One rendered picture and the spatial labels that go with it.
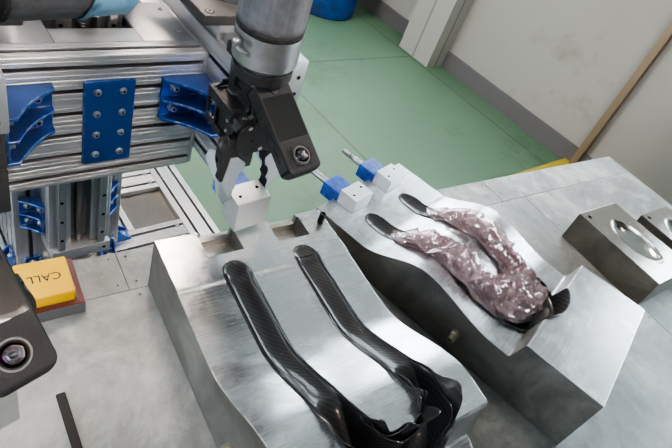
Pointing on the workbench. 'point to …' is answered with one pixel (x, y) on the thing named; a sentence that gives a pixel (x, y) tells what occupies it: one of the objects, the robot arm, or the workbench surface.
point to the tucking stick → (68, 420)
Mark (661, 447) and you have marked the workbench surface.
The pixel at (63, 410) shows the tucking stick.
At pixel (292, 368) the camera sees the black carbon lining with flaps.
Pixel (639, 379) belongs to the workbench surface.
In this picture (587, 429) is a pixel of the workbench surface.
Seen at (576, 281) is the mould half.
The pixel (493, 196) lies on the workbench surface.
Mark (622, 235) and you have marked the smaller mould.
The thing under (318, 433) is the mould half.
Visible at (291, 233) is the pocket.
